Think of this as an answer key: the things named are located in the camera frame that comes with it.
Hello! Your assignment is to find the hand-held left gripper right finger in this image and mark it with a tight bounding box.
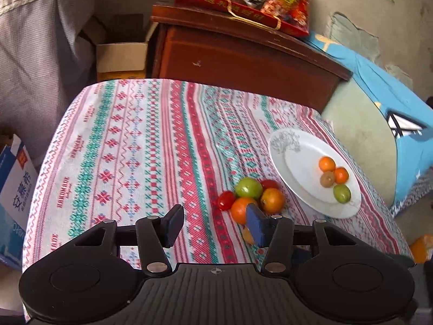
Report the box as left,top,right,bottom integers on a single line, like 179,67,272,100
246,204,356,275

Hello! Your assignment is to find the orange-red tomato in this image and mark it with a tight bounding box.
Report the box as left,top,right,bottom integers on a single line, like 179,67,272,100
260,188,286,213

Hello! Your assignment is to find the green apple on table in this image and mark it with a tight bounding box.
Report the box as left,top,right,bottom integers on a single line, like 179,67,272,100
235,177,263,199

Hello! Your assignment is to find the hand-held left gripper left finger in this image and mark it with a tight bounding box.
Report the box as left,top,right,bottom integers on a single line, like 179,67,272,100
73,205,185,276

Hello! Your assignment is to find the blue and white carton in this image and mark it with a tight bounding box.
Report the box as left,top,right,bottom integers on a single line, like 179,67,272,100
0,135,39,272

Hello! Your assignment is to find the grey checked cloth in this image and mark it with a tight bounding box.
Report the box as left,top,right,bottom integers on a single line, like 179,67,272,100
0,0,98,165

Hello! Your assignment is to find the open cardboard box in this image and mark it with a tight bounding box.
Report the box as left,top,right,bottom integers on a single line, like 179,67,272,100
79,14,159,83

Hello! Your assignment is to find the dark wooden cabinet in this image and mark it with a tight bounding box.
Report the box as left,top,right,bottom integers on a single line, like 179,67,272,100
148,3,354,113

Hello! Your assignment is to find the orange mandarin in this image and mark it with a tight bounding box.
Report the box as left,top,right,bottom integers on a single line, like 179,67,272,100
319,156,336,173
333,167,350,184
230,197,259,225

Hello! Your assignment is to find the red gift box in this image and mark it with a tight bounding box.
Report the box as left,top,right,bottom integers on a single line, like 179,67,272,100
175,0,311,37

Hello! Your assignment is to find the patterned striped tablecloth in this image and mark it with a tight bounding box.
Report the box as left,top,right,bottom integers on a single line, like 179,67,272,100
22,79,415,316

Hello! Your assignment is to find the white plate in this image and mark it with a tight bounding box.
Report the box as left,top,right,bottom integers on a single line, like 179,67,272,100
268,128,362,219

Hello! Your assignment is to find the small green fruit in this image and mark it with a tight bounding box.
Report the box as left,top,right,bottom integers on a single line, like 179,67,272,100
333,184,352,204

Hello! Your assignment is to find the orange plastic object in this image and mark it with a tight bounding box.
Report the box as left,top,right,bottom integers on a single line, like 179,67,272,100
408,235,433,264

